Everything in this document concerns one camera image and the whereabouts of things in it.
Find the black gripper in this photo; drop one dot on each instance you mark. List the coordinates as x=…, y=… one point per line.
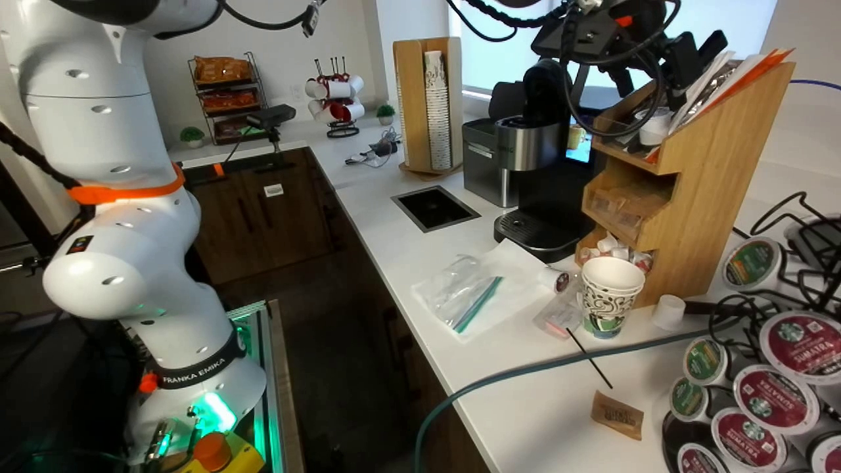
x=610, y=32

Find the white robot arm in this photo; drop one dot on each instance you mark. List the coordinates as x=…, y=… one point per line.
x=81, y=74

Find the black coffee maker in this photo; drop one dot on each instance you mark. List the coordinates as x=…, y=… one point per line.
x=518, y=162

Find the wooden condiment stand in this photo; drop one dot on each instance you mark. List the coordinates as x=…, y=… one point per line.
x=681, y=198

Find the steel counter trash opening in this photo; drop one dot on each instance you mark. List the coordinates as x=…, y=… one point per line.
x=434, y=208

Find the black pod carousel rack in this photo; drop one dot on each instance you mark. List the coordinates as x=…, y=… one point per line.
x=761, y=389

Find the wooden cup dispenser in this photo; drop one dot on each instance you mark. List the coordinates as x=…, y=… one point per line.
x=429, y=83

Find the patterned paper cup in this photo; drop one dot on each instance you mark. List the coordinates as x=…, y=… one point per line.
x=610, y=290

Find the white creamer cup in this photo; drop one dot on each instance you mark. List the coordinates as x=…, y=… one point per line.
x=669, y=311

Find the pink sweetener packet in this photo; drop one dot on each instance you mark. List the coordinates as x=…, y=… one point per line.
x=558, y=318

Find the black stir stick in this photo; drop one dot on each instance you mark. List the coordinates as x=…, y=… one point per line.
x=588, y=355

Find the clear zip bag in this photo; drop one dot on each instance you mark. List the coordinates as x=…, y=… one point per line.
x=476, y=292

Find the mug tree with mugs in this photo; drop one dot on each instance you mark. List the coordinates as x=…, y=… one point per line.
x=334, y=99

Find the brown sugar packet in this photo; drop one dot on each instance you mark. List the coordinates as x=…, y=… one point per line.
x=617, y=417

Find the dark wooden cabinet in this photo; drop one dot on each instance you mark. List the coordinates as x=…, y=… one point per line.
x=263, y=215

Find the wire snack rack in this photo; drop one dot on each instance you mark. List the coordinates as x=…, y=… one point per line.
x=229, y=95

